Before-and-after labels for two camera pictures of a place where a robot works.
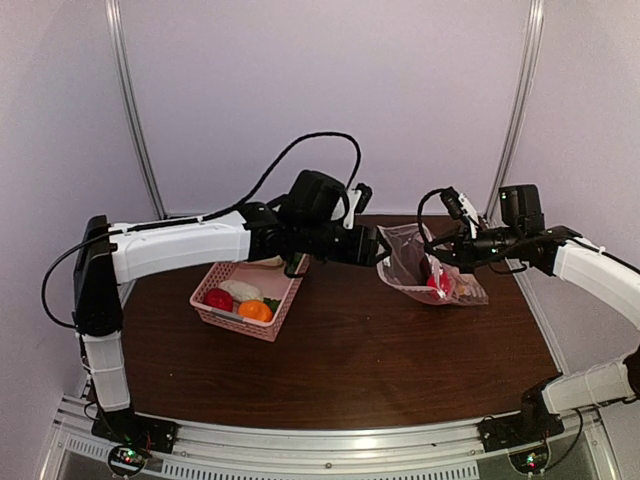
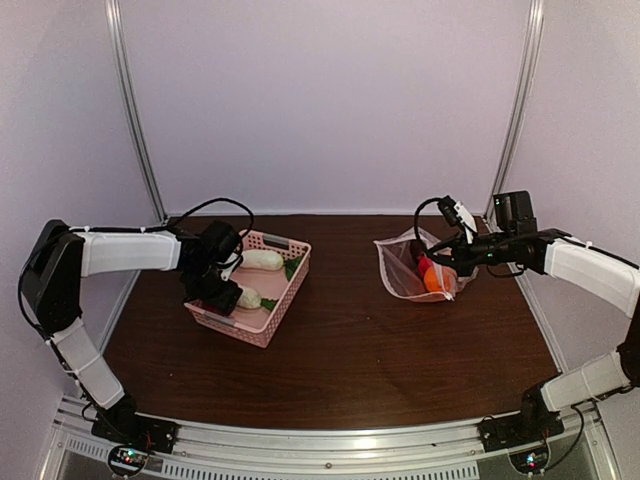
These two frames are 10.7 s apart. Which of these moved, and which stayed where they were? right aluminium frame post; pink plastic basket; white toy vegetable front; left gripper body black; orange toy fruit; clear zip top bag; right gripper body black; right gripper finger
Moved: clear zip top bag; left gripper body black; orange toy fruit
Stayed: right aluminium frame post; pink plastic basket; white toy vegetable front; right gripper finger; right gripper body black
